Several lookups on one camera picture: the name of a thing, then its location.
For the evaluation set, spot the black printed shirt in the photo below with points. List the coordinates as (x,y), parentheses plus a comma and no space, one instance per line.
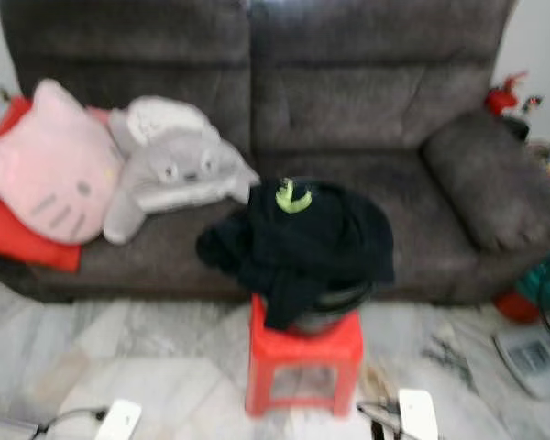
(321,247)

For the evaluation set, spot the red cushion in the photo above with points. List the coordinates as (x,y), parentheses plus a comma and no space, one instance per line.
(27,243)

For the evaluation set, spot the pink cat face pillow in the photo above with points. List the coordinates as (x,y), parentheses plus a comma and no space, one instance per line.
(50,170)

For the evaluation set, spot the grey plush toy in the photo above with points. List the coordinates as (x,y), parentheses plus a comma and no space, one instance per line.
(179,170)

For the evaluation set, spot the red plastic stool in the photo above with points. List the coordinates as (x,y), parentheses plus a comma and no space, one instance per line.
(312,348)

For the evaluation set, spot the dark round basket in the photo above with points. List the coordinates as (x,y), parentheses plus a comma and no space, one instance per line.
(339,307)

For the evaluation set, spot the dark grey fabric sofa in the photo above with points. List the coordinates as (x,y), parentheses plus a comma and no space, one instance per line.
(357,110)

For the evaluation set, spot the red artificial flowers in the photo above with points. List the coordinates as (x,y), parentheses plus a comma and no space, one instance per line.
(504,96)

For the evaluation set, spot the red round container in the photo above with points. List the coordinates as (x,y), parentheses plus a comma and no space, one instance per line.
(518,309)

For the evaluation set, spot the grey bathroom scale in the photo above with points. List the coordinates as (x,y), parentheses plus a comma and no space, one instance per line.
(532,357)

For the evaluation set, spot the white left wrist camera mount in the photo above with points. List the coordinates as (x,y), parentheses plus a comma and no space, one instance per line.
(119,422)

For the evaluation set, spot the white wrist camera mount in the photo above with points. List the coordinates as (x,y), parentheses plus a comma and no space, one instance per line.
(119,422)
(417,414)

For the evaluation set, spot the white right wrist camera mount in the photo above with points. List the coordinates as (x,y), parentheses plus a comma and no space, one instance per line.
(417,414)

